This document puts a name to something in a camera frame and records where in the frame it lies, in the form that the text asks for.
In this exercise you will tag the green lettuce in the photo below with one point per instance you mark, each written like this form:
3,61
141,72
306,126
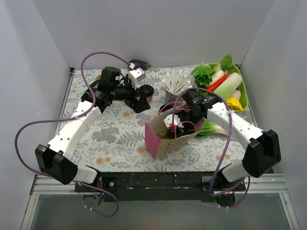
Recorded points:
203,75

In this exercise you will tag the grey holder cup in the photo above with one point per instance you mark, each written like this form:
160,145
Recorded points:
170,96

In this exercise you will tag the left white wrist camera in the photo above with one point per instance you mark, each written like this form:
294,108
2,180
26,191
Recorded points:
136,76

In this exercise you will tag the bok choy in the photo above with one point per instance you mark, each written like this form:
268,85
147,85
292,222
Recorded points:
210,128

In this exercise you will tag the floral table mat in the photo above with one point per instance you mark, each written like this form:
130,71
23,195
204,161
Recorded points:
115,141

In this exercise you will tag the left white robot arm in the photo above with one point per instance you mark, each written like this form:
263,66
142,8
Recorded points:
54,158

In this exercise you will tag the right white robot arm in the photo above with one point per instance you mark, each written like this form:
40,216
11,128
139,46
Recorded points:
262,148

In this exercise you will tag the yellow flower vegetable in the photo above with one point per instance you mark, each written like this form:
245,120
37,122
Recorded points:
234,101

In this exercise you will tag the stack of black lids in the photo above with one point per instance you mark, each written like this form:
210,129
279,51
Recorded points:
165,107

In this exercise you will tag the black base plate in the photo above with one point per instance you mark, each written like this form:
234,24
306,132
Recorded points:
155,186

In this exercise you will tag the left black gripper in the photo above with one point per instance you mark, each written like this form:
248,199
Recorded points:
138,100

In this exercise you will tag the white radish with leaves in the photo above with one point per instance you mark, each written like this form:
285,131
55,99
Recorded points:
222,68

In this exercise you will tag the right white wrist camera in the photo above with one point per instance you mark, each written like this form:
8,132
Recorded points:
172,121

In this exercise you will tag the orange carrot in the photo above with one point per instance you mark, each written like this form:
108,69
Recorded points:
217,83

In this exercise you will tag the paper bag with pink handles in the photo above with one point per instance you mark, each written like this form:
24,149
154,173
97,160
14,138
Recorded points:
155,127

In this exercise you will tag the brown paper cup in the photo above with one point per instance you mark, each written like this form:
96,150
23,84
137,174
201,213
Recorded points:
149,98
168,135

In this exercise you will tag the stack of cardboard carriers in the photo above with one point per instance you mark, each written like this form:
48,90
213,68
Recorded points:
96,82

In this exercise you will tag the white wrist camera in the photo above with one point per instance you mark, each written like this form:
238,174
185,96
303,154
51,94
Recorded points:
172,121
136,76

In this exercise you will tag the purple eggplant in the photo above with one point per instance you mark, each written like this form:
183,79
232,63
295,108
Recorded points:
135,64

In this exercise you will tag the green plastic basket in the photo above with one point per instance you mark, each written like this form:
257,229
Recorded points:
241,88

